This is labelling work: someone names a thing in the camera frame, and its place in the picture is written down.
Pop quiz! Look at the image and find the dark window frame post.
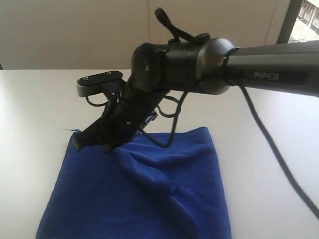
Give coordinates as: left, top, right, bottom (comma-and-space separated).
277, 0, 303, 44

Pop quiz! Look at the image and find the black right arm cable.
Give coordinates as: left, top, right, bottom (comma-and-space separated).
86, 7, 319, 220

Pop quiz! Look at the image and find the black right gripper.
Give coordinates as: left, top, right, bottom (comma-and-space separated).
72, 82, 169, 152

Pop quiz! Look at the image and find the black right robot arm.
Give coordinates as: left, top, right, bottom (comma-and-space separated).
73, 38, 319, 150

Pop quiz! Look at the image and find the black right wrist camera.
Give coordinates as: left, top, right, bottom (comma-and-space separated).
76, 71, 126, 98

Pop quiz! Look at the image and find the blue towel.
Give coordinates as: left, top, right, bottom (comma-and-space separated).
36, 127, 232, 239

